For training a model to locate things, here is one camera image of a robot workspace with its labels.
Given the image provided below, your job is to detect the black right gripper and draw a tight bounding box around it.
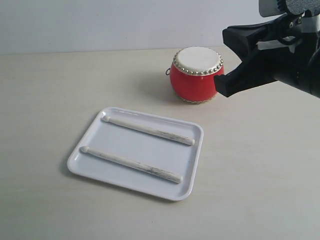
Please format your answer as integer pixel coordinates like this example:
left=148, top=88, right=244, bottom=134
left=214, top=14, right=320, bottom=98

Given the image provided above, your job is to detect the white drumstick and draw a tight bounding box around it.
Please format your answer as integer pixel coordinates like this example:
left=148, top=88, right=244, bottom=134
left=102, top=115, right=196, bottom=146
left=80, top=146, right=183, bottom=184

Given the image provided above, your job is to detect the small red drum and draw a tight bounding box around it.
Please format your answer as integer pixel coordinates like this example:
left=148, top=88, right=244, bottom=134
left=165, top=46, right=224, bottom=104

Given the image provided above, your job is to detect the white rectangular plastic tray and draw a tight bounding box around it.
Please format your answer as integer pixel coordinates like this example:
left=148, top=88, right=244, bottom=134
left=67, top=107, right=204, bottom=201

